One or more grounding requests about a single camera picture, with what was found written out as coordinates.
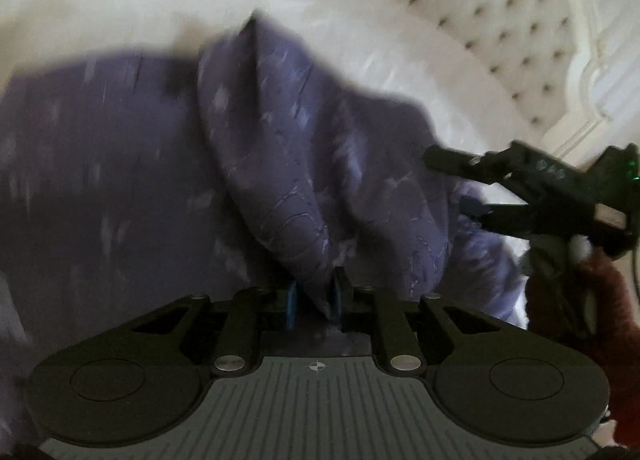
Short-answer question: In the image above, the purple patterned garment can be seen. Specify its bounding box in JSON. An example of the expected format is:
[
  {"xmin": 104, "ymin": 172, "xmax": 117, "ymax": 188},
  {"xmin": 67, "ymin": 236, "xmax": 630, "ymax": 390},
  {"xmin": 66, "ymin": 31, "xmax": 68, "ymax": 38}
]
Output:
[{"xmin": 1, "ymin": 18, "xmax": 523, "ymax": 449}]

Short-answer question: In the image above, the person's right hand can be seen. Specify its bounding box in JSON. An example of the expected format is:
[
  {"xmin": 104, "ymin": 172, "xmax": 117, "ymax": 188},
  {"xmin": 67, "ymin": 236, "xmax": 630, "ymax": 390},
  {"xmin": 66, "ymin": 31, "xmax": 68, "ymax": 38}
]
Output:
[{"xmin": 525, "ymin": 235, "xmax": 639, "ymax": 449}]

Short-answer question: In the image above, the cream tufted headboard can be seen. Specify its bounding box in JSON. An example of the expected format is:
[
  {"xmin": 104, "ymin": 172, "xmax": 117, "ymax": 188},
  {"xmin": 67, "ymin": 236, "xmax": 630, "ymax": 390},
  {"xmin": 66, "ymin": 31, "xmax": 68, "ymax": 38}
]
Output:
[{"xmin": 396, "ymin": 0, "xmax": 639, "ymax": 162}]

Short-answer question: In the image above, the white fluffy bed comforter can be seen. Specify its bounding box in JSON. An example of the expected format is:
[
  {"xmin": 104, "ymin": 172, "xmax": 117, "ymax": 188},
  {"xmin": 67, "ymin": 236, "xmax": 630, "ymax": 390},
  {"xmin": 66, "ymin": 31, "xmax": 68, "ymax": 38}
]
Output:
[{"xmin": 0, "ymin": 0, "xmax": 547, "ymax": 331}]

